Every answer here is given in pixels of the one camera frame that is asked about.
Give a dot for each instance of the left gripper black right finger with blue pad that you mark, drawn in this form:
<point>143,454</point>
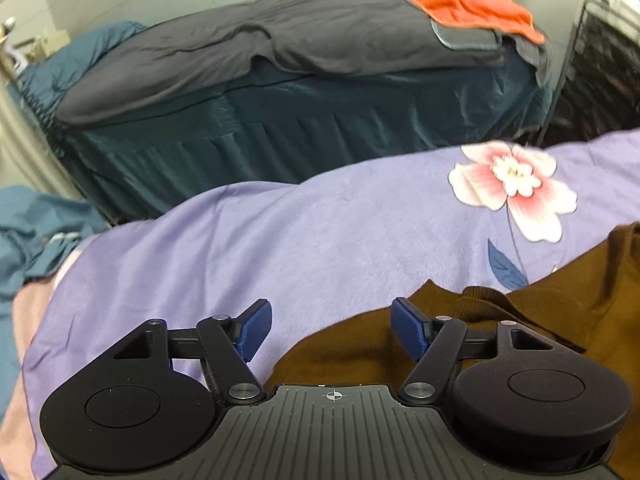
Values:
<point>510,395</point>

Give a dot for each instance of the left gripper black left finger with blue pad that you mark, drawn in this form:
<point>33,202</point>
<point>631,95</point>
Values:
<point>155,396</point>

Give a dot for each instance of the brown knit sweater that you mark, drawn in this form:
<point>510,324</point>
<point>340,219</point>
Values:
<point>590,306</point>

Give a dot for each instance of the lavender floral bed sheet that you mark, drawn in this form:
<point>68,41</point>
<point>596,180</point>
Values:
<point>335,246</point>

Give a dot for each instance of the blue quilt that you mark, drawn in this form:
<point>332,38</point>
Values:
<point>39,230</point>

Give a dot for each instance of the dark teal bed skirt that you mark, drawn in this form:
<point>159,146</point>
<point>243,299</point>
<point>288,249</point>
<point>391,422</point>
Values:
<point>280,127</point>

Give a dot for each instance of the grey folded cloth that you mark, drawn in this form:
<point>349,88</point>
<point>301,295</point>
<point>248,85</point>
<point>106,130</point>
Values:
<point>466,39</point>

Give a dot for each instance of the orange towel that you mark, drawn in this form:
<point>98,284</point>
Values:
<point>503,15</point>

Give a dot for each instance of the dark grey blanket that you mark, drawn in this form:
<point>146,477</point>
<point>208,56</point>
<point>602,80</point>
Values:
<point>335,37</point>

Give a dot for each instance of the black wire rack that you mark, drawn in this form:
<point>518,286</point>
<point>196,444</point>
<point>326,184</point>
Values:
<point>598,87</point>

